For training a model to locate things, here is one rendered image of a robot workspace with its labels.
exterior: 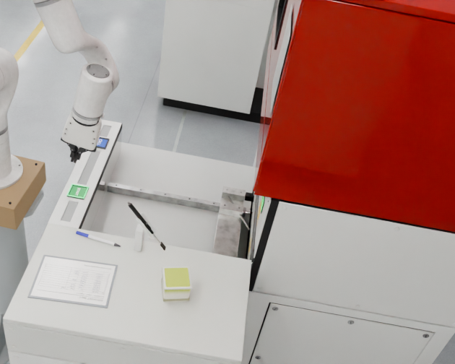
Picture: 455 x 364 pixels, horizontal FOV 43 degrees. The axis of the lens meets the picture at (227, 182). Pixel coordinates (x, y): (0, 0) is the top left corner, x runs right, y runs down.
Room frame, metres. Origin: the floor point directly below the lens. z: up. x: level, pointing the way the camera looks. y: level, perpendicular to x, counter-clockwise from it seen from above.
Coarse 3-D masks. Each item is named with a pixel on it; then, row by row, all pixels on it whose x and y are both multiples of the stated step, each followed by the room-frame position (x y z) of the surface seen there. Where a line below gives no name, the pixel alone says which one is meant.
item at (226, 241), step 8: (224, 200) 1.49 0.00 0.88; (232, 200) 1.50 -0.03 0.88; (224, 216) 1.41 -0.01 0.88; (232, 216) 1.42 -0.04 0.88; (224, 224) 1.38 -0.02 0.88; (232, 224) 1.38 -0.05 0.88; (240, 224) 1.39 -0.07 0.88; (216, 232) 1.33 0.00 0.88; (224, 232) 1.34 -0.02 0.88; (232, 232) 1.35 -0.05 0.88; (216, 240) 1.29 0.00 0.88; (224, 240) 1.30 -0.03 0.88; (232, 240) 1.31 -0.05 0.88; (216, 248) 1.26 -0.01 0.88; (224, 248) 1.27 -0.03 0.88; (232, 248) 1.27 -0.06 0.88; (232, 256) 1.24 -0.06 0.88
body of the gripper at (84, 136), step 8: (72, 120) 1.28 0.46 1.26; (64, 128) 1.28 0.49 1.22; (72, 128) 1.28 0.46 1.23; (80, 128) 1.28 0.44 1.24; (88, 128) 1.28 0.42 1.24; (96, 128) 1.28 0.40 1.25; (64, 136) 1.28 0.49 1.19; (72, 136) 1.28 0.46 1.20; (80, 136) 1.28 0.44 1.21; (88, 136) 1.28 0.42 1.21; (96, 136) 1.28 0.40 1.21; (80, 144) 1.28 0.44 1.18; (88, 144) 1.28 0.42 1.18
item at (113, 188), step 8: (112, 184) 1.48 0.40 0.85; (120, 184) 1.49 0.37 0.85; (112, 192) 1.47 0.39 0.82; (120, 192) 1.47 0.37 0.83; (128, 192) 1.48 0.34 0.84; (136, 192) 1.48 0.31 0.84; (144, 192) 1.48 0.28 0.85; (152, 192) 1.49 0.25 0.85; (160, 192) 1.50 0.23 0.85; (160, 200) 1.48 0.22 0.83; (168, 200) 1.48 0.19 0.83; (176, 200) 1.48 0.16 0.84; (184, 200) 1.48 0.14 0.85; (192, 200) 1.49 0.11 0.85; (200, 200) 1.50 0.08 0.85; (200, 208) 1.48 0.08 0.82; (208, 208) 1.49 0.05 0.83; (216, 208) 1.49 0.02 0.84
